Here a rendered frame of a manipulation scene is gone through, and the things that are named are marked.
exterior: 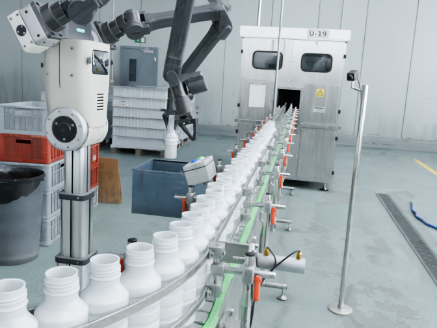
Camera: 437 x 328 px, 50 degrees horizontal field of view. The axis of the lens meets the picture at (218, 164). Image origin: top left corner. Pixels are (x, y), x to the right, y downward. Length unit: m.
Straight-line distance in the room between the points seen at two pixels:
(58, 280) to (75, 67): 1.22
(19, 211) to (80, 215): 1.76
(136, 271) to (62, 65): 1.19
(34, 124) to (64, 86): 2.16
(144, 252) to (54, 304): 0.13
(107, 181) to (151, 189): 2.95
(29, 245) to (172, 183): 1.72
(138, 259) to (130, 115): 7.80
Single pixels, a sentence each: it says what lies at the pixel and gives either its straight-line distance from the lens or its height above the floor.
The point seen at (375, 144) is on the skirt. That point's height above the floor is 0.08.
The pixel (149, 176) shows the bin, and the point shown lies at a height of 0.92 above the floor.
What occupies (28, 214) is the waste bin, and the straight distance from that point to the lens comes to 3.63.
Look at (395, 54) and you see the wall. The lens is 12.06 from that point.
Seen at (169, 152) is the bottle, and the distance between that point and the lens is 2.33.
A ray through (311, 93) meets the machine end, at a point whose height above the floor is 1.29.
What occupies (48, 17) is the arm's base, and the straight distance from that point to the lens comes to 1.60.
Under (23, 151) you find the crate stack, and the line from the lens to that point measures 3.97.
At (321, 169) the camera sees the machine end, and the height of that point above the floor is 0.29.
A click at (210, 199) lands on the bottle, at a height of 1.16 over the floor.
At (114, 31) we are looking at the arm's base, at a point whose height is 1.55.
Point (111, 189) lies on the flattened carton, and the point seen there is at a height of 0.16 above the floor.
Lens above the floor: 1.39
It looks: 10 degrees down
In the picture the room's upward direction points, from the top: 3 degrees clockwise
